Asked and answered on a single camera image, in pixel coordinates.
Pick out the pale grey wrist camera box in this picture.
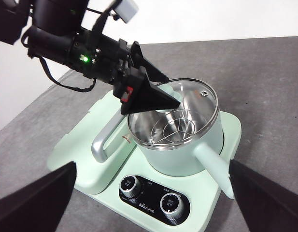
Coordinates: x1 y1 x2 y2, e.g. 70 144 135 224
112 0 140 24

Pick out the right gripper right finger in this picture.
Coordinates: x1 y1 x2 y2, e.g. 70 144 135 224
229 159 298 232

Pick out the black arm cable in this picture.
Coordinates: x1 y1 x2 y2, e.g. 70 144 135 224
39 57 97 93

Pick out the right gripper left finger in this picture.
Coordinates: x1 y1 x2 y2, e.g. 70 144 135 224
0 161 77 232

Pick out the silver timer dial knob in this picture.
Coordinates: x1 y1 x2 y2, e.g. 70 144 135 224
119 175 143 199

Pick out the green pot with long handle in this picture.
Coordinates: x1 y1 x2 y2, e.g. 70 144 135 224
127 77 235 200

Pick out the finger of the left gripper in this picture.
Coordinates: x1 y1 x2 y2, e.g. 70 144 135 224
119 66 181 115
131 41 170 82

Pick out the glass lid with green knob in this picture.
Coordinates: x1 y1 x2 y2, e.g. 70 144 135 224
153 77 221 141

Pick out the green griddle cover, silver handle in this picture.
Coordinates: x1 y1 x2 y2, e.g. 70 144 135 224
47 91 138 195

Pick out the silver temperature dial knob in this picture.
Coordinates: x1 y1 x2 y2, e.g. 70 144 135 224
159 192 182 215

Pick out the green breakfast machine base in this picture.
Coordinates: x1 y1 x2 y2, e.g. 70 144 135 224
46 91 242 227

